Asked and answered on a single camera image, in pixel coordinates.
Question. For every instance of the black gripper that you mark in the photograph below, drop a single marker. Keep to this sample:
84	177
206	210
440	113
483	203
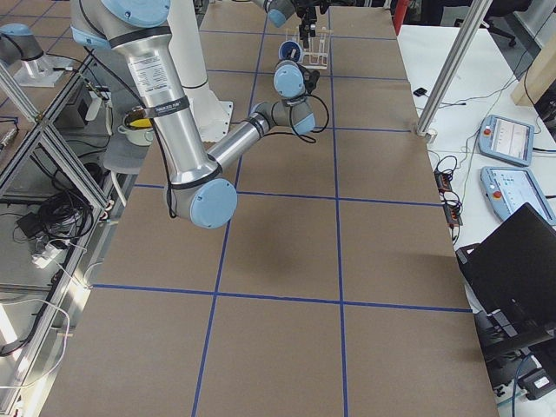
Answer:
307	13

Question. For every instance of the light blue plastic cup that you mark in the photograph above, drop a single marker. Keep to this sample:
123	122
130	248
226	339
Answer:
290	50

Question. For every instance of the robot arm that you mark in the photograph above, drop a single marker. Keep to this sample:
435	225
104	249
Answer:
159	42
279	11

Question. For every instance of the small black sensor puck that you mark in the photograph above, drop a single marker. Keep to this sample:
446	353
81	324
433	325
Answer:
420	92

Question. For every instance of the pot with yellow corn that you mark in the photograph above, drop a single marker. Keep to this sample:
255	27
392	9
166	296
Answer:
137	128

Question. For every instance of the black usb hub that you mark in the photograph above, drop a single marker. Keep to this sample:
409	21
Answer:
449	199

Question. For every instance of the far teach pendant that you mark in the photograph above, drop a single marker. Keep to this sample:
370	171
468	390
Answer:
506	140

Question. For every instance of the teach pendant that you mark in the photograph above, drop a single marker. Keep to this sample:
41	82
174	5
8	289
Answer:
507	189
506	140

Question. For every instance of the near teach pendant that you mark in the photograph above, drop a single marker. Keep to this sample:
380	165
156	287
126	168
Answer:
507	189

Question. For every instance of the black laptop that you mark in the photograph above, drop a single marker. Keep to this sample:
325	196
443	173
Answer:
515	264

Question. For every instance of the white wire cup holder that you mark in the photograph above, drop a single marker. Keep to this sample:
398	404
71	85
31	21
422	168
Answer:
316	56

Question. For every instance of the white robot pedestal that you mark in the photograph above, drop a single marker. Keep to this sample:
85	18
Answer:
212	116

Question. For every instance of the aluminium frame post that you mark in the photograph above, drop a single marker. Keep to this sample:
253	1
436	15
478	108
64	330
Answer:
462	42

